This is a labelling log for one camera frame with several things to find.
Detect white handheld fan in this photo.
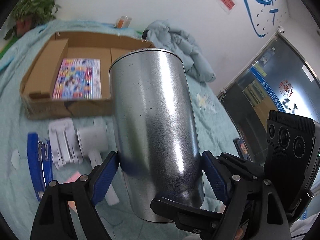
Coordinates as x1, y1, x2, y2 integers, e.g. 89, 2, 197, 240
75, 119, 110, 172

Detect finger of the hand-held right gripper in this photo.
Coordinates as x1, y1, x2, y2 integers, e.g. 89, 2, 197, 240
150, 197, 227, 235
212, 152, 266, 180

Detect glass door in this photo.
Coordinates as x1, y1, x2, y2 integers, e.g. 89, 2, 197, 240
216, 29, 320, 160

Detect blue wall decal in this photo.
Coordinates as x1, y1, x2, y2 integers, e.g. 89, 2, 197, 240
230, 0, 287, 38

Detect green potted plant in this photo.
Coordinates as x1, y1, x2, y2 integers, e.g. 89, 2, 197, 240
4, 0, 62, 40

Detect silver metal tumbler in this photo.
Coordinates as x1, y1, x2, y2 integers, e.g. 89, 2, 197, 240
109, 48, 205, 223

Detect colourful picture book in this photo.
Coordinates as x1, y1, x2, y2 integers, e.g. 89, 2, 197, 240
52, 58, 102, 101

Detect pink sticky notes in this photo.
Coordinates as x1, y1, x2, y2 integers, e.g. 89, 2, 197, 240
64, 171, 83, 213

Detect light blue padded jacket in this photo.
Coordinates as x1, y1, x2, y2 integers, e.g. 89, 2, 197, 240
142, 20, 217, 83

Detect cardboard box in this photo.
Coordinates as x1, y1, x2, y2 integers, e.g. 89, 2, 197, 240
19, 31, 155, 120

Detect clear jar with orange label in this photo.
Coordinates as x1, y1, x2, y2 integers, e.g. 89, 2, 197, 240
114, 16, 132, 29

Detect white tube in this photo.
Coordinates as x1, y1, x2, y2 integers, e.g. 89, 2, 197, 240
104, 180, 120, 207

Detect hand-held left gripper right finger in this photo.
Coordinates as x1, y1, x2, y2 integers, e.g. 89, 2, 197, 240
201, 151, 292, 240

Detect smartphone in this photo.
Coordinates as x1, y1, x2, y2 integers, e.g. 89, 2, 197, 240
234, 138, 252, 160

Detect white folding phone stand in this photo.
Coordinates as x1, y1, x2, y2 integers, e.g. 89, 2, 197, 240
48, 117, 84, 169

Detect red wall notice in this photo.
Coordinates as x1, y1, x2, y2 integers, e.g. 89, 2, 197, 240
218, 0, 237, 12

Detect green cloth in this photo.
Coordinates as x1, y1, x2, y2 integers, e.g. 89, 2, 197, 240
0, 36, 18, 58

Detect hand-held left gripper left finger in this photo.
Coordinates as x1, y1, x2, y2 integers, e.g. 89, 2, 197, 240
30, 151, 119, 240

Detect blue stapler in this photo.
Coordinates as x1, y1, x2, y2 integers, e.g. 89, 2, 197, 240
27, 132, 53, 202

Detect clear plastic wrapper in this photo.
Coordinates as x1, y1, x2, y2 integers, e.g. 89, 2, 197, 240
196, 92, 217, 113

